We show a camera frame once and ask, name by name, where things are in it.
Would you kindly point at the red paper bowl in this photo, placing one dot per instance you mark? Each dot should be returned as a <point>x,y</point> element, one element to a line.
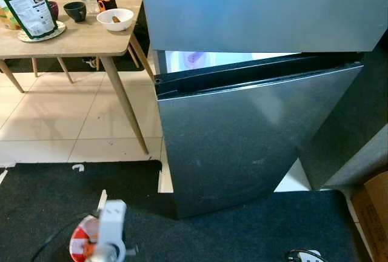
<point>79,244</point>

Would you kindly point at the silver fridge body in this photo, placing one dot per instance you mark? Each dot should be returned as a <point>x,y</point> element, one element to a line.
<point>339,104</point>

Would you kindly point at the silver fridge upper door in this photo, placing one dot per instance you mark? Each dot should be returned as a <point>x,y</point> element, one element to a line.
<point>260,7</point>

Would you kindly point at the grey kitchen cabinet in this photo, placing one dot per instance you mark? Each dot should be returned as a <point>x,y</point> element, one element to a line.
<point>364,162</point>

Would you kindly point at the brown cardboard box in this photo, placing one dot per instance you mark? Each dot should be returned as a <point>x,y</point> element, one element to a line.
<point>373,219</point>

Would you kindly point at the white ceramic bowl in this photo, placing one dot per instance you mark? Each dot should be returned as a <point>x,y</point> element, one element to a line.
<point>125,22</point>

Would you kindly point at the brown sausage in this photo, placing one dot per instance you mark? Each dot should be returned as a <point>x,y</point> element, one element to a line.
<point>115,19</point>

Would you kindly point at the white tape strip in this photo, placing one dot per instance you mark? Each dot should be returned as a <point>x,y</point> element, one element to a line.
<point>102,196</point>

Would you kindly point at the orange black device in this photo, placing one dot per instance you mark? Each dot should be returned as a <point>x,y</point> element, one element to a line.
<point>106,2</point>

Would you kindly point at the small white tape scrap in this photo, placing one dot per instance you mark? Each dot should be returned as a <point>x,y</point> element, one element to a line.
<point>77,167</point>

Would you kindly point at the light wooden dining table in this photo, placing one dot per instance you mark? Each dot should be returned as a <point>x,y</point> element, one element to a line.
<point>79,37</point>

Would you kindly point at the dark green cup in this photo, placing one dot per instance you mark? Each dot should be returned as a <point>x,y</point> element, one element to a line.
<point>74,12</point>

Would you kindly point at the floral plate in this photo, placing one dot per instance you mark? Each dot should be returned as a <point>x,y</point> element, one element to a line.
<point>59,32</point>

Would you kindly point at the maroon cup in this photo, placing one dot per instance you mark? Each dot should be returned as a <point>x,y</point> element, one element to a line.
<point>53,10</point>

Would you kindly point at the green snack bag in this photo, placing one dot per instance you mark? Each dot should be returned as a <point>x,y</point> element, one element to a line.
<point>30,13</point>

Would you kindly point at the yellow juice carton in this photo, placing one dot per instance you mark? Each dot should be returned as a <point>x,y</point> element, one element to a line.
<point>7,19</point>

